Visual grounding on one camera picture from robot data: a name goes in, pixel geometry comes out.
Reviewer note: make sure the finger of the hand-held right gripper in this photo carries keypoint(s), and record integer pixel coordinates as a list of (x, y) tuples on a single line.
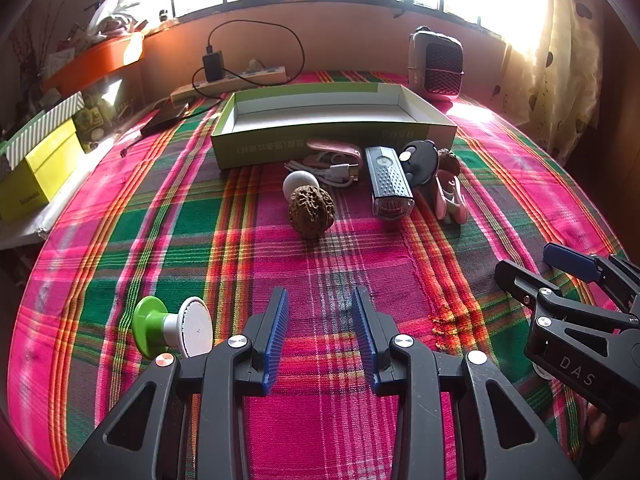
[(520, 280), (570, 260)]

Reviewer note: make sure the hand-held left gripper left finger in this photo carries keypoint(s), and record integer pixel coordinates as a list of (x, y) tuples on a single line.
[(277, 340)]

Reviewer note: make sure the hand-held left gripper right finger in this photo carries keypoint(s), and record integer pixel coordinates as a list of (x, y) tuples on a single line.
[(365, 340)]

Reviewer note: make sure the pink and white ear hook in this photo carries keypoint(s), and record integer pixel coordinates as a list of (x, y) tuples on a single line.
[(450, 200)]

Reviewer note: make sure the green and white spool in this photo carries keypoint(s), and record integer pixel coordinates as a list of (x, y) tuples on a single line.
[(150, 327)]

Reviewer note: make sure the large brown walnut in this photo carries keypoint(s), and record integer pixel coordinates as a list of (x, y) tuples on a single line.
[(310, 210)]

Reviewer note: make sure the small brown walnut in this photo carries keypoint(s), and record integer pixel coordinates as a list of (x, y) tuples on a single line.
[(450, 160)]

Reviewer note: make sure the black bike light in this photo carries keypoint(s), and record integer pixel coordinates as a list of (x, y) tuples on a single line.
[(387, 185)]

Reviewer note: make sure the white ball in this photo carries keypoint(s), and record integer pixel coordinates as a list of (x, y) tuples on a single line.
[(295, 182)]

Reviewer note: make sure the green cardboard box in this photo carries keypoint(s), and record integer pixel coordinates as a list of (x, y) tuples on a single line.
[(250, 152)]

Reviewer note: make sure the pink clip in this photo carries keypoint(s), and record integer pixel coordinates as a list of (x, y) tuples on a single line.
[(330, 147)]

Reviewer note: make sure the person's right hand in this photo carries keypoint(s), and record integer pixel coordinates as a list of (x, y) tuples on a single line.
[(602, 422)]

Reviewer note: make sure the black round key fob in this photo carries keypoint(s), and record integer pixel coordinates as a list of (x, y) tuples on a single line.
[(420, 160)]

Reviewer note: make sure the cream spotted curtain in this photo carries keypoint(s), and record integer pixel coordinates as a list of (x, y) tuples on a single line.
[(565, 50)]

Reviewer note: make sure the grey fan heater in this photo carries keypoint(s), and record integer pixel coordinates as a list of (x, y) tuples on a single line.
[(435, 67)]

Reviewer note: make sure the black phone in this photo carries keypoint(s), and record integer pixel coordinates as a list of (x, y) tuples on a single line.
[(165, 115)]

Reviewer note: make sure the beige power strip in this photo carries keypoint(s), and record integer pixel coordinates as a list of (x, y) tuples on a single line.
[(230, 82)]

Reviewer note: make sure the white plug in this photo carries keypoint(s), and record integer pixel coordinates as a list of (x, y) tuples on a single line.
[(255, 65)]

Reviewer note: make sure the black power adapter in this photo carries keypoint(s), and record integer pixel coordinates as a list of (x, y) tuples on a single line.
[(214, 66)]

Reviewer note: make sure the yellow box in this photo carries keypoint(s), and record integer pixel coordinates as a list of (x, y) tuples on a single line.
[(40, 170)]

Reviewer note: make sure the green striped box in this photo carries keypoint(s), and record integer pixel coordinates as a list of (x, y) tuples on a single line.
[(40, 127)]

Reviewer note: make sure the orange tray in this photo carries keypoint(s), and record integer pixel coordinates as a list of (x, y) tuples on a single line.
[(90, 62)]

